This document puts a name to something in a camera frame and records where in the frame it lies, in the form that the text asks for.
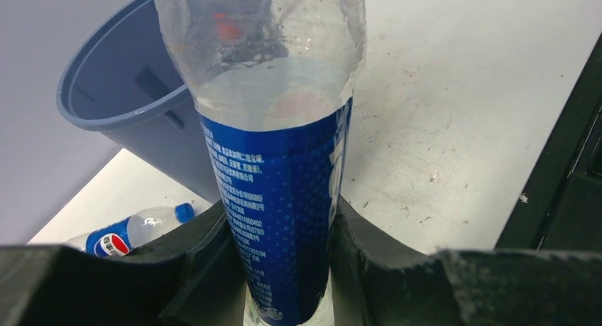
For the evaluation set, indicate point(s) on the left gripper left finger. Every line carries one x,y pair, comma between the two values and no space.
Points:
190,276

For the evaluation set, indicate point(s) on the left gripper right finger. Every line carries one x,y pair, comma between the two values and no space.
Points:
377,280

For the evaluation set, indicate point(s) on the blue plastic bin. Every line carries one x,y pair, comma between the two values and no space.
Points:
123,84

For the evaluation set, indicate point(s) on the pepsi bottle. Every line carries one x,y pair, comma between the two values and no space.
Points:
273,82
120,238

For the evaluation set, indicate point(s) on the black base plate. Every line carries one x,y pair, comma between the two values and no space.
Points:
528,221

